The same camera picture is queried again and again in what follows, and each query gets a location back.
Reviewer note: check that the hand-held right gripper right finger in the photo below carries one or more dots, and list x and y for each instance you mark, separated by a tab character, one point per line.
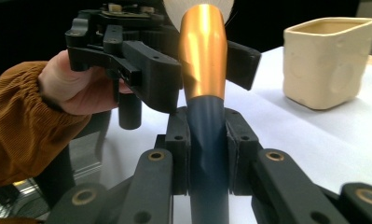
243	149

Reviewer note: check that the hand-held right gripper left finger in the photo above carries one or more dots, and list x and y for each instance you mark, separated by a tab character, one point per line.
177	149

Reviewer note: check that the large makeup brush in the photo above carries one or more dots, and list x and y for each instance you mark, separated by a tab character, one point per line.
205	93

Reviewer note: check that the beige square cup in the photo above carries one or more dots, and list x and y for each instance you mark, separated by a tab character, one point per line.
326	65

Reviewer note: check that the white paper sheet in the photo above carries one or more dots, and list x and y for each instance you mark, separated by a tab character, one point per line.
298	140

